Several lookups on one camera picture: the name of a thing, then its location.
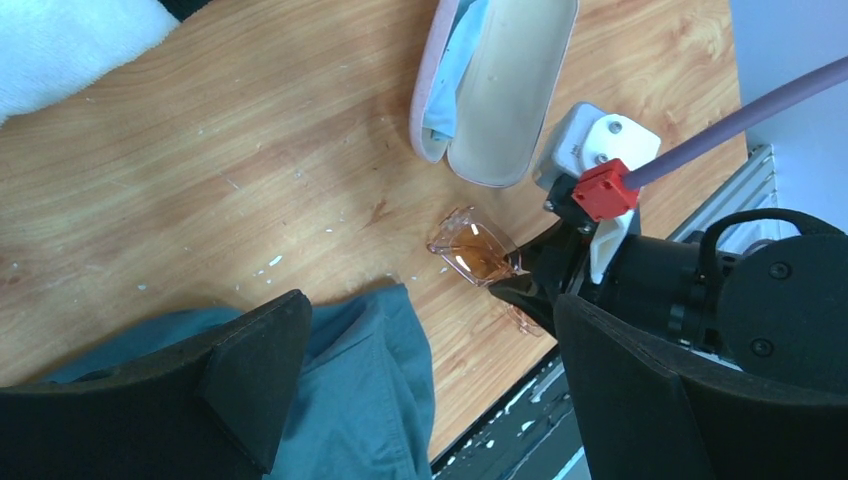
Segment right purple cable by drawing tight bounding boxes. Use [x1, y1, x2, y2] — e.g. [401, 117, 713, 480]
[622, 56, 848, 193]

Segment pink glasses case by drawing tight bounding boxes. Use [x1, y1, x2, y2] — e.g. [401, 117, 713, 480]
[408, 1, 579, 188]

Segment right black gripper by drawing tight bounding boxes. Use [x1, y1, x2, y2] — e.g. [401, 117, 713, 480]
[488, 174, 726, 352]

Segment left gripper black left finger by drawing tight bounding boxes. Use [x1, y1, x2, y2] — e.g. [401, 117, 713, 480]
[1, 290, 312, 479]

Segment aluminium frame rail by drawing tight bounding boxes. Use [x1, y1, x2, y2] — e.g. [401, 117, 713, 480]
[668, 145, 781, 254]

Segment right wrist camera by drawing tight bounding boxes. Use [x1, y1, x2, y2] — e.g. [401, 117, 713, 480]
[533, 102, 661, 285]

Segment black mounting base plate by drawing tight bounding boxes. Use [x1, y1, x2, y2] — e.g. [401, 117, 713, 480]
[431, 348, 591, 480]

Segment orange sunglasses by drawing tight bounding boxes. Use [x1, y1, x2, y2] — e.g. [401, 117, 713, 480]
[426, 205, 526, 296]

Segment black white checkered pillow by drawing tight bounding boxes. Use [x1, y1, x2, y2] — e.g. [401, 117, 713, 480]
[1, 0, 207, 122]

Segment grey blue crumpled garment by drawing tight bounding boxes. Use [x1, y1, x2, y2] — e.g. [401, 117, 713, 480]
[4, 285, 435, 479]

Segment light blue cleaning cloth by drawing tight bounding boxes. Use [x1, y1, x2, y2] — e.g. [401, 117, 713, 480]
[423, 0, 489, 141]

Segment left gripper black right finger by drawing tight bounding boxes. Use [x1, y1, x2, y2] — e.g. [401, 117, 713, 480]
[554, 294, 847, 479]

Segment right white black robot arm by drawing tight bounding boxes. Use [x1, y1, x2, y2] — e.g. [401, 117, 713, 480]
[489, 175, 847, 393]

